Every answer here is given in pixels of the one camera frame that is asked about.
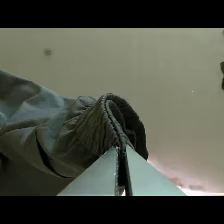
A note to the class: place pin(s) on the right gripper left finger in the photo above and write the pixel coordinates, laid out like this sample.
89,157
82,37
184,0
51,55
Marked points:
96,180

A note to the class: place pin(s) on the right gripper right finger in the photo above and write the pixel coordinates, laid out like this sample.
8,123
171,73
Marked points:
150,180

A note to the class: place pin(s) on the black pants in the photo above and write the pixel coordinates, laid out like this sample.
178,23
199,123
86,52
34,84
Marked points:
50,133

